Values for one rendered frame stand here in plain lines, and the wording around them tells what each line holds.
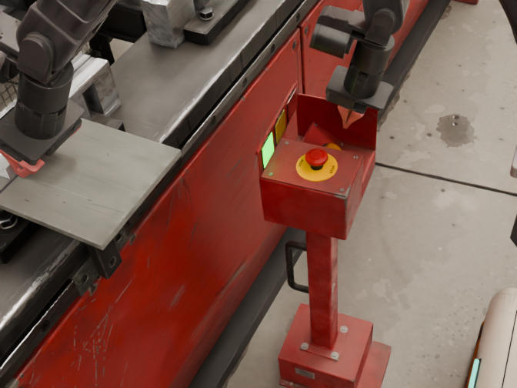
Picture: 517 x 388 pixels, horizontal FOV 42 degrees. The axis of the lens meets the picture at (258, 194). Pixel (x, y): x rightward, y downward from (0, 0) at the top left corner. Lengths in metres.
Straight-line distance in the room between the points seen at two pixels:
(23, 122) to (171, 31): 0.52
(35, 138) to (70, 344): 0.38
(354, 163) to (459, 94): 1.44
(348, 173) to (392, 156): 1.16
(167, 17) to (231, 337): 0.91
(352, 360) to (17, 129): 1.09
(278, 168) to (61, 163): 0.40
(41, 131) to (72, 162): 0.11
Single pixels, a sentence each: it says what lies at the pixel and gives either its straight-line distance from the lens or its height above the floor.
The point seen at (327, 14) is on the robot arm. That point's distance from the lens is 1.09.
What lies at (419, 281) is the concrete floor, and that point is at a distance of 2.00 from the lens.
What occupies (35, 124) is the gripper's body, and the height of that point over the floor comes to 1.11.
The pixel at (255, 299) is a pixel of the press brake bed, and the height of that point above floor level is 0.05.
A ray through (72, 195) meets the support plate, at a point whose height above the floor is 1.00.
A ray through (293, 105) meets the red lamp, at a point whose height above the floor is 0.81.
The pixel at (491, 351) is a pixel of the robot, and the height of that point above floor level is 0.27.
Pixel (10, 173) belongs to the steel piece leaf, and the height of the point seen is 1.01.
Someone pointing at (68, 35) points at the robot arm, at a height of 1.25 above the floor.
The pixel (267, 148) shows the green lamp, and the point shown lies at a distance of 1.17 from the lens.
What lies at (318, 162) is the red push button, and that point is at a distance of 1.15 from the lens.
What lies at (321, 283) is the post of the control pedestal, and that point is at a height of 0.40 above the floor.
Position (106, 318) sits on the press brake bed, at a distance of 1.17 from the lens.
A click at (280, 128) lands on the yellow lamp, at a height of 0.81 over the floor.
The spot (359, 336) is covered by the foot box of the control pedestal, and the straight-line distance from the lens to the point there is 1.75.
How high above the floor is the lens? 1.62
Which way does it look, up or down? 47 degrees down
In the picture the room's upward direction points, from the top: 7 degrees counter-clockwise
